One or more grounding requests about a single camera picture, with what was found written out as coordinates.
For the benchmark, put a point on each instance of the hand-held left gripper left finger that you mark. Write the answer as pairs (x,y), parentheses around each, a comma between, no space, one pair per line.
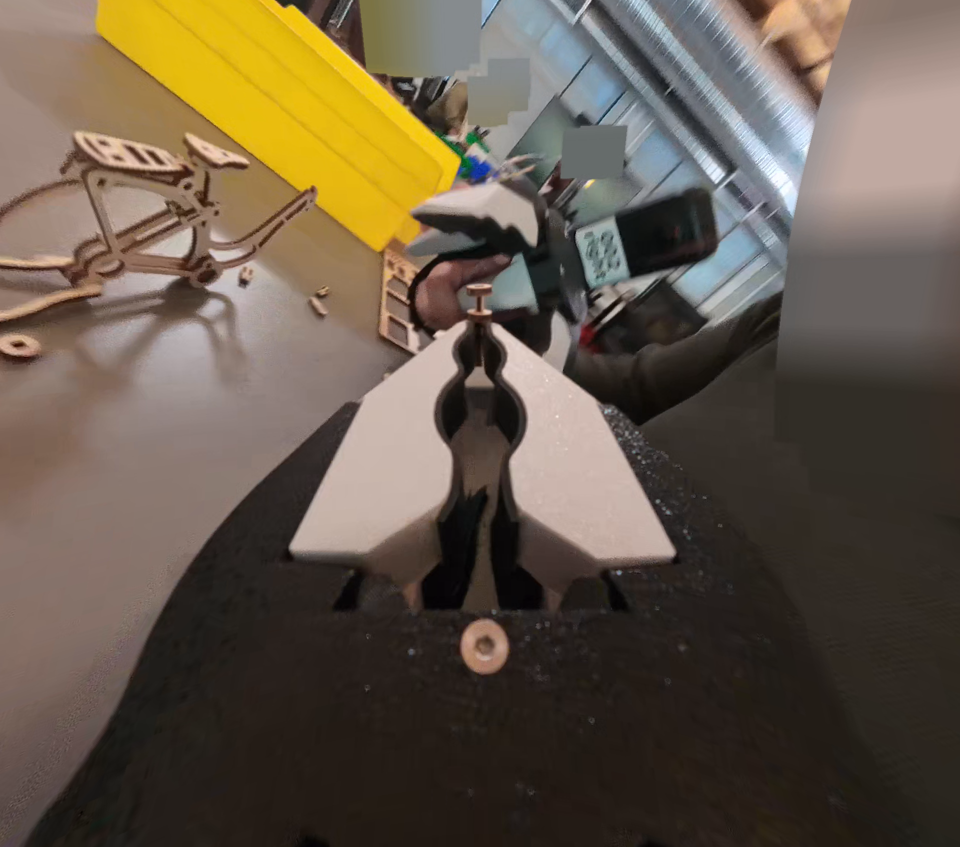
(375,479)

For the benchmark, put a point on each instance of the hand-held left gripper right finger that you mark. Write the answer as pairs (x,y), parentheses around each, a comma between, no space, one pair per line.
(592,487)

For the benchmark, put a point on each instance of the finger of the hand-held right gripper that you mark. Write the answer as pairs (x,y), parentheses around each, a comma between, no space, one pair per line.
(450,245)
(480,206)

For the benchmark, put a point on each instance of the small wooden axle peg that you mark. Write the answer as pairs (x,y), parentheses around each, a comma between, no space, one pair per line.
(478,311)

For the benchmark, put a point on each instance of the person's right forearm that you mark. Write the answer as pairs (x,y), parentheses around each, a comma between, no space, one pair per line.
(675,371)

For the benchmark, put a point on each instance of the wooden bicycle model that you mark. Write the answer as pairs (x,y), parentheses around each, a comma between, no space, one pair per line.
(97,149)

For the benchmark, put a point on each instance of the person's right hand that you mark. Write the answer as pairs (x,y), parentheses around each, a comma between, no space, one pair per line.
(450,288)

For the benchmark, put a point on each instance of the wooden sheet with rectangular cutouts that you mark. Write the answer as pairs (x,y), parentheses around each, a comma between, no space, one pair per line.
(384,296)

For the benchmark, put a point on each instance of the yellow plastic bin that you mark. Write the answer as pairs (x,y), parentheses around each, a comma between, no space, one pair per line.
(262,74)

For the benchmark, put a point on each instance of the small wooden washer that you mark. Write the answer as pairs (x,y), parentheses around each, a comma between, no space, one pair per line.
(34,348)

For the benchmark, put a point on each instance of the silver ventilation duct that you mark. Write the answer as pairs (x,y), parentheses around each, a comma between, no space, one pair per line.
(675,37)

